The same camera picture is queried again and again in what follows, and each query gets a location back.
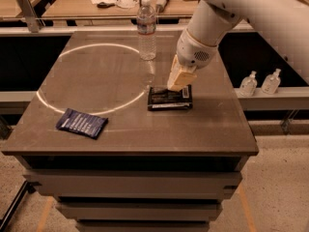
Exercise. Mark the grey drawer cabinet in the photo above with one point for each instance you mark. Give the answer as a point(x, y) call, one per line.
point(137, 201)

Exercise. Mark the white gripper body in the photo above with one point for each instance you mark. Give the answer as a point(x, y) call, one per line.
point(192, 51)

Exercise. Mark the wooden workbench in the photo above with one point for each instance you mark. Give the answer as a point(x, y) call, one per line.
point(87, 10)

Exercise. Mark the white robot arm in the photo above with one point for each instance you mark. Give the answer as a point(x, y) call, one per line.
point(284, 24)

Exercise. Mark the clear plastic water bottle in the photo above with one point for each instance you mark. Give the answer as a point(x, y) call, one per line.
point(146, 26)

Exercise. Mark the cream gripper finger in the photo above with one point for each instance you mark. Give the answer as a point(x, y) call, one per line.
point(173, 71)
point(185, 76)

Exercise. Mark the blue blueberry rxbar wrapper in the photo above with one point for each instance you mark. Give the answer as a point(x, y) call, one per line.
point(81, 123)

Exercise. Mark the right sanitizer bottle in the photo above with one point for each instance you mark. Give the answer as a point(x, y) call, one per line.
point(271, 82)

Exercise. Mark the sanitizer bottle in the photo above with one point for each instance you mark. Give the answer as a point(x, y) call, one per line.
point(271, 82)
point(248, 85)

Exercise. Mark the left metal bracket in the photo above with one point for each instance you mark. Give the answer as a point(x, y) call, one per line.
point(33, 23)

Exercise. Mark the left sanitizer bottle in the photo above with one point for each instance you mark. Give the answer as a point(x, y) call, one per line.
point(248, 85)

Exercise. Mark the black chocolate rxbar wrapper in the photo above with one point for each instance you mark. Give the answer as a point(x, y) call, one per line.
point(164, 99)

